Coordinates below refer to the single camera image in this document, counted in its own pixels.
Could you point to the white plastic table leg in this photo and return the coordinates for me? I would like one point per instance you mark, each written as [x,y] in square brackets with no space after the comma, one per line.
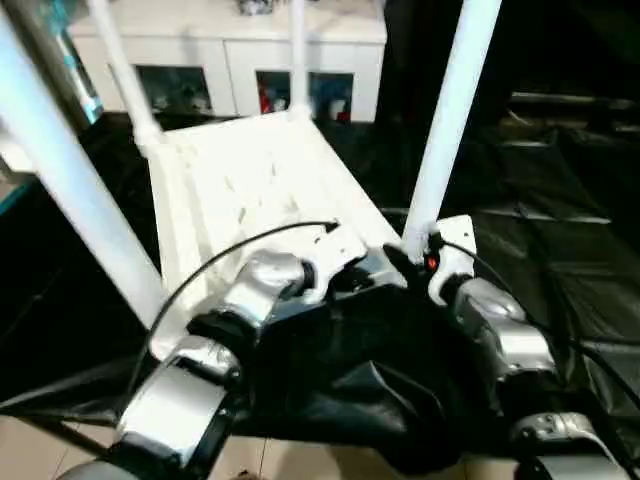
[445,125]
[125,75]
[298,50]
[75,165]

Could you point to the white plastic table top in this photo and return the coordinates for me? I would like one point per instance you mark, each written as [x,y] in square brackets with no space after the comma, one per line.
[250,165]

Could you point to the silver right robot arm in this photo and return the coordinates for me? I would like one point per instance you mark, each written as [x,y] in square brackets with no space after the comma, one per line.
[510,330]

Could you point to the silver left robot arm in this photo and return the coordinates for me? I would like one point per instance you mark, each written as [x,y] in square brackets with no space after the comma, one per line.
[265,280]

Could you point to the black work mat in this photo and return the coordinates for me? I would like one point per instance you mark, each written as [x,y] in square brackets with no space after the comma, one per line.
[525,210]

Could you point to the white red mug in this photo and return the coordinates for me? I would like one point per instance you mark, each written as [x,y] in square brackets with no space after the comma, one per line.
[342,116]

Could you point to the black fabric bag yellow label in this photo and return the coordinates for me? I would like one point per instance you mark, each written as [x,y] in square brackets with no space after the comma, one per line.
[575,45]

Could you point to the white glass-door cabinet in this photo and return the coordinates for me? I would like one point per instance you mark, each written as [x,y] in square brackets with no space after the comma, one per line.
[200,45]

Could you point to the blue white ceramic ornament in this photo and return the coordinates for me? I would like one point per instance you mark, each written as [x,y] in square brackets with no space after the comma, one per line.
[255,6]

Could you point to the light blue packaged box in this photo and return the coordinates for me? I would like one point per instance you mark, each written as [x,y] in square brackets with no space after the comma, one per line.
[85,90]

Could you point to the teal floor mat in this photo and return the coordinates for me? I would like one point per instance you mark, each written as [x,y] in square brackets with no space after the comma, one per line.
[15,197]

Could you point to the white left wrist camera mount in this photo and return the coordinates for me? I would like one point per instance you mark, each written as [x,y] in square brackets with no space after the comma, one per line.
[340,245]

